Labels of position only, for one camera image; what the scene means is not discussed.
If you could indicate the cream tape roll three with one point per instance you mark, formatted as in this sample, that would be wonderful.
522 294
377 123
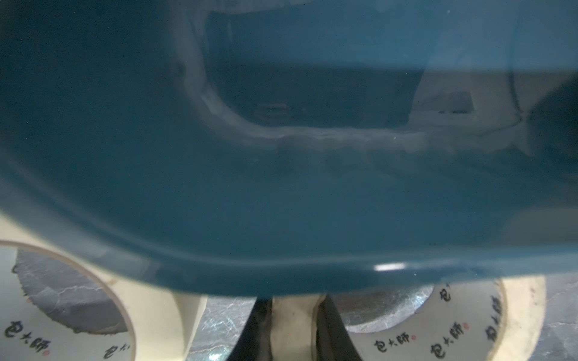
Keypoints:
498 319

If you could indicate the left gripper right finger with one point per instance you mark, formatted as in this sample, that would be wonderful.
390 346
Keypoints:
332 340

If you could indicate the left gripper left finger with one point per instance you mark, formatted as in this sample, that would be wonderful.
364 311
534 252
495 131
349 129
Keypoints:
254 343

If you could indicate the teal plastic storage tray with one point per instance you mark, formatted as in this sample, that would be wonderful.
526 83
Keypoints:
262 148

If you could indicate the cream tape roll one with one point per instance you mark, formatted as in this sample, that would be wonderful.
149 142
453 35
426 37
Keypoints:
55 307

